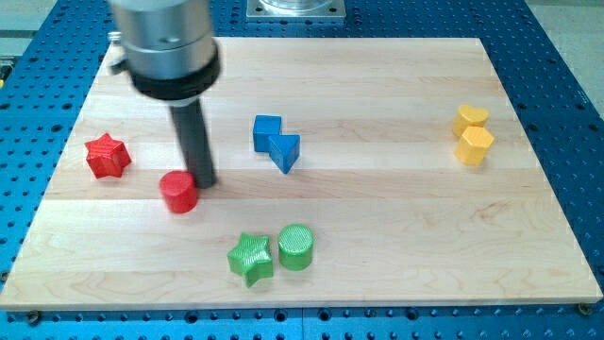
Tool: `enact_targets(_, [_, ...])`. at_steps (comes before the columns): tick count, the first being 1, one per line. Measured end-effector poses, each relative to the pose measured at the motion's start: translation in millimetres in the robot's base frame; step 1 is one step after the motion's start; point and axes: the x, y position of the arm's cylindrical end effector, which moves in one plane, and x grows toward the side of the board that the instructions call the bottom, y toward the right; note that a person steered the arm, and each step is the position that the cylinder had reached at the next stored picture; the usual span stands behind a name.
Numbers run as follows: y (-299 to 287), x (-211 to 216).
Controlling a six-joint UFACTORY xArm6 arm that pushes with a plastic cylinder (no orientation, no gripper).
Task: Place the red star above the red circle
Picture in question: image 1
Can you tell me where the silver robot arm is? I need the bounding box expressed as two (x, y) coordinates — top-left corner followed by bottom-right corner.
(109, 0), (221, 101)

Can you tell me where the green star block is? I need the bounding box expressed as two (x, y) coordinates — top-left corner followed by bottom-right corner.
(227, 232), (274, 288)

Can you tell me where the red star block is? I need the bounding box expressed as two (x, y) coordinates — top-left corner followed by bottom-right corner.
(84, 133), (131, 179)

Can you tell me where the blue triangle block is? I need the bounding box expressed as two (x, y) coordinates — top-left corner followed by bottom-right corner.
(268, 134), (301, 175)

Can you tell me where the light wooden board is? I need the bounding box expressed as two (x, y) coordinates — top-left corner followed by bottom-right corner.
(1, 38), (602, 311)

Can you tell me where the blue cube block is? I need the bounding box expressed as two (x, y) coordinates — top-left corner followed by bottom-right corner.
(252, 114), (282, 153)

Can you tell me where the green cylinder block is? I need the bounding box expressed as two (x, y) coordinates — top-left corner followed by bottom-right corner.
(278, 224), (314, 271)

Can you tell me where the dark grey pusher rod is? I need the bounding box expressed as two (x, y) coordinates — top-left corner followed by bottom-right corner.
(169, 99), (216, 189)

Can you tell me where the red cylinder block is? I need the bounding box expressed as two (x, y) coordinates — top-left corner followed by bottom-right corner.
(159, 170), (197, 213)

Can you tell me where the yellow hexagon block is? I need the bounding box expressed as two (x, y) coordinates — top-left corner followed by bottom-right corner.
(455, 127), (495, 165)

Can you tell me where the yellow heart block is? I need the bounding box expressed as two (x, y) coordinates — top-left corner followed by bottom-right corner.
(451, 104), (490, 137)

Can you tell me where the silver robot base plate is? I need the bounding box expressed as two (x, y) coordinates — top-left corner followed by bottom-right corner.
(246, 0), (346, 19)

